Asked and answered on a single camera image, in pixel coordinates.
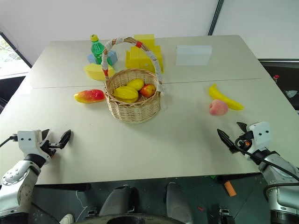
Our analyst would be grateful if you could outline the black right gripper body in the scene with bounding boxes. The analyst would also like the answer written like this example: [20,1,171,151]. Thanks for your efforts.
[233,131,255,154]

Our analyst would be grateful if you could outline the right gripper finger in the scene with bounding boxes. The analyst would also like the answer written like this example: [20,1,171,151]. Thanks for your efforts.
[236,121,248,134]
[217,128,236,154]

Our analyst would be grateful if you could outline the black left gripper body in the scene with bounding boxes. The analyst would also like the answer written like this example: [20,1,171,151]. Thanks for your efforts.
[40,139,62,158]

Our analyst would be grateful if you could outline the pink peach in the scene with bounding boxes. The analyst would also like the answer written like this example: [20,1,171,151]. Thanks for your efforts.
[209,99,229,116]

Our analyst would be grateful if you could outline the yellow banana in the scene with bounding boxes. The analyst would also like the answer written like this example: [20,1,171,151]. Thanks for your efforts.
[208,83,244,111]

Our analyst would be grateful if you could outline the orange cylinder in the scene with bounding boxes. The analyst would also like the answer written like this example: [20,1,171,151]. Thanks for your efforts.
[224,180,237,196]

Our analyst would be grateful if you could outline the red yellow mango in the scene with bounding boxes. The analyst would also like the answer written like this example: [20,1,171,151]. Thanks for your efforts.
[74,89,106,104]

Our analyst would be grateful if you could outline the white shoe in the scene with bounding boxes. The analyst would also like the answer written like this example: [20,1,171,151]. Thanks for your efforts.
[59,213,74,224]

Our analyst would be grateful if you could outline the yellow bowl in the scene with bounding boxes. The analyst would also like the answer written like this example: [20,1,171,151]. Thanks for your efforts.
[84,63,116,82]

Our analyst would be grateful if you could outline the yellow starfruit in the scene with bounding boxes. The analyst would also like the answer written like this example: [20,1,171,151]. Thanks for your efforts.
[113,86,139,104]

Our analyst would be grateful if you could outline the dark rounded robot leg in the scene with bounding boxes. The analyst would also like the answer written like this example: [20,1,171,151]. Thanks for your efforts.
[165,182,194,224]
[99,185,139,217]

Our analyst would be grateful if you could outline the white rectangular box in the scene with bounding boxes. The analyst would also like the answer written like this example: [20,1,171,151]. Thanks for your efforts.
[175,45,213,67]

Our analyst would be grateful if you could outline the yellow lemon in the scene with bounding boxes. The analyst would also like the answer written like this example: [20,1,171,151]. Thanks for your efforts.
[126,78,145,91]

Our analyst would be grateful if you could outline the red yellow apple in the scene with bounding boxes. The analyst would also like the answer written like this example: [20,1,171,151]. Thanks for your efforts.
[139,84,157,98]

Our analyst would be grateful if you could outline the green plastic bottle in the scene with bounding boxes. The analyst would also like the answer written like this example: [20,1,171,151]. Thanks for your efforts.
[90,34,105,65]

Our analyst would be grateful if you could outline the wide yellow plastic box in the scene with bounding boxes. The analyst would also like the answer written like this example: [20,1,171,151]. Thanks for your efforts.
[125,44,164,75]

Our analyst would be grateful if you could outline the tall yellow plastic box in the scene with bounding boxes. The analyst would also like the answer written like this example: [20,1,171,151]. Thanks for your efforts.
[133,34,156,49]

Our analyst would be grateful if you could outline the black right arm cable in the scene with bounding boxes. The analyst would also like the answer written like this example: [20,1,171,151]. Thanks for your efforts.
[234,137,299,202]

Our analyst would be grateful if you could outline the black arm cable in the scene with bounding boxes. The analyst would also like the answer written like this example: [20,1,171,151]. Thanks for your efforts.
[0,135,19,148]
[234,137,299,202]

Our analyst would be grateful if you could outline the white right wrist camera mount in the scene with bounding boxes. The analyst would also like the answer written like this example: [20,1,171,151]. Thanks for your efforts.
[246,121,272,150]

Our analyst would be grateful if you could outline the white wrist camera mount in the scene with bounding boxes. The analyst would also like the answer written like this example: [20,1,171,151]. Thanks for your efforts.
[17,129,51,164]
[246,121,272,150]

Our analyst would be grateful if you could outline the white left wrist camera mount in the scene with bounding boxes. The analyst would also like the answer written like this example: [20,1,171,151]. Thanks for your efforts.
[17,129,51,164]

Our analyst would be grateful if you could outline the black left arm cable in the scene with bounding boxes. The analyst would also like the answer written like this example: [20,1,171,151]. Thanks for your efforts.
[0,135,19,148]

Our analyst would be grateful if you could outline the white floor cable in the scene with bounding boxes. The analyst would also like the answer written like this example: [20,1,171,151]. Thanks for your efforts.
[75,189,89,220]

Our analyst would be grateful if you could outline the wicker basket with handle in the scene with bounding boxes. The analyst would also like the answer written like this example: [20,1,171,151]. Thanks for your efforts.
[101,36,167,125]

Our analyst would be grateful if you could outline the dark window frame post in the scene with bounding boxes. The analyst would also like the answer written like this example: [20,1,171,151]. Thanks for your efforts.
[207,0,225,36]

